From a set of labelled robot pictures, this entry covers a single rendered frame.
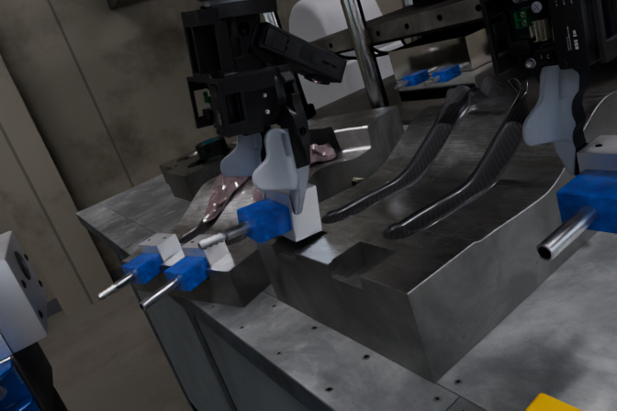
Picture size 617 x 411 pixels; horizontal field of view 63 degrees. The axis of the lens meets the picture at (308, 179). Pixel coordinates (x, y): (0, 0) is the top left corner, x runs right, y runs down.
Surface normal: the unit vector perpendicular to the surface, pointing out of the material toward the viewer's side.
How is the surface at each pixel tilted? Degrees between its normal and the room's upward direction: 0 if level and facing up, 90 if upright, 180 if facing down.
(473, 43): 90
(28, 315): 90
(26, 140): 90
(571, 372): 0
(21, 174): 90
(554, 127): 100
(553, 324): 0
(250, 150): 107
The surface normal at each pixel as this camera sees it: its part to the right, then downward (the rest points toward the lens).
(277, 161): 0.55, 0.03
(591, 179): -0.31, -0.91
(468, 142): -0.64, -0.60
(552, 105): 0.55, 0.26
